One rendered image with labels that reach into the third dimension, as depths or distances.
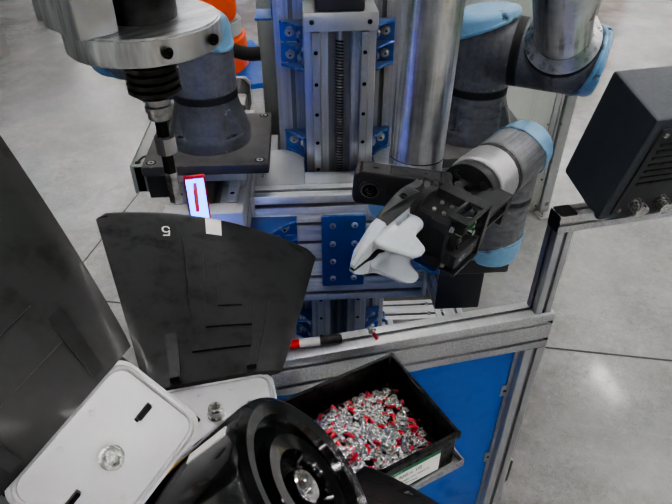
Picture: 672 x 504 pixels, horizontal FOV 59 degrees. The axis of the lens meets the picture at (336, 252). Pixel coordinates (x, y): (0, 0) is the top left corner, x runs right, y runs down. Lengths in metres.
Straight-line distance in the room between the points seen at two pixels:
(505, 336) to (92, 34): 0.88
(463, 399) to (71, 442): 0.89
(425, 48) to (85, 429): 0.57
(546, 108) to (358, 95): 1.60
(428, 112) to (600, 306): 1.82
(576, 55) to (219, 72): 0.57
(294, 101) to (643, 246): 2.00
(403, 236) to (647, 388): 1.74
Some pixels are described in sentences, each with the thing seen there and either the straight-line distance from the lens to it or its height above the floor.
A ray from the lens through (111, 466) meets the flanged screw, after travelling 0.35.
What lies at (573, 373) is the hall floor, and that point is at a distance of 2.21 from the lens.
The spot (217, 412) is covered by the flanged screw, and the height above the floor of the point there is 1.19.
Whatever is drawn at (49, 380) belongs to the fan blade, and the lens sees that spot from 0.36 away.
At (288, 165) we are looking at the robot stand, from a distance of 1.24.
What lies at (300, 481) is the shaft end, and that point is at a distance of 0.37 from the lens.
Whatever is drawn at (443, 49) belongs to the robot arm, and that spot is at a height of 1.31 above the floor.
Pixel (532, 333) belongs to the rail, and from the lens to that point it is 1.08.
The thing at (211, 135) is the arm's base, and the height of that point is 1.08.
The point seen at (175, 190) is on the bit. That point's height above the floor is 1.38.
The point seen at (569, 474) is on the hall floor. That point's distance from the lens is 1.95.
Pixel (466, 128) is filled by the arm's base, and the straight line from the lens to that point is 1.12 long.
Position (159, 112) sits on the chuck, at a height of 1.42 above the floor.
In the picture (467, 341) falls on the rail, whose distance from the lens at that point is 1.02.
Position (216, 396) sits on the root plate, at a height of 1.18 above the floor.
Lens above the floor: 1.54
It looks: 37 degrees down
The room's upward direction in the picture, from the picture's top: straight up
